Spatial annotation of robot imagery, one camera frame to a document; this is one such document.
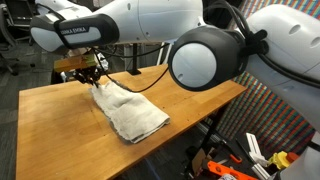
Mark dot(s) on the red round cap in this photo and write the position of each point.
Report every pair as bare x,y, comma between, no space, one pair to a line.
293,156

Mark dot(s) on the white woven cloth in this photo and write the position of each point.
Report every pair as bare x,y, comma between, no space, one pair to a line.
133,113

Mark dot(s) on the yellow green plastic part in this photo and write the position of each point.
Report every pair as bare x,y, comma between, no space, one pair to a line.
278,160

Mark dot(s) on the grey white container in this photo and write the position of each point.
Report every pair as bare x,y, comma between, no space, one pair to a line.
303,166

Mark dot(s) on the dark office chair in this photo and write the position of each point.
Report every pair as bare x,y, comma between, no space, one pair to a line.
5,30

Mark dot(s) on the black table frame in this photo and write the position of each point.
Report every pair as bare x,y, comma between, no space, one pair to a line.
213,130

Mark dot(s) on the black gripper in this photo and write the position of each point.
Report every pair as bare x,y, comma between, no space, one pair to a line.
85,72

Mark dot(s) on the black mesh office chair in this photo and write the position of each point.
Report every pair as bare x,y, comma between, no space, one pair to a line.
16,16

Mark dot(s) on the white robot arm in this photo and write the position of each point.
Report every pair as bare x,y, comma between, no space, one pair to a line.
200,50

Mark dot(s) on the black orange bar clamp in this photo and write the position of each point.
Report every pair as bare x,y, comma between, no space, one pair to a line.
236,159

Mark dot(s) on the white leaning pipe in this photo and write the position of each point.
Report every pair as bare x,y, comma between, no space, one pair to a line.
164,53

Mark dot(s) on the white plastic bracket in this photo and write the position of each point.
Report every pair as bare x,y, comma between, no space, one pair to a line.
254,146

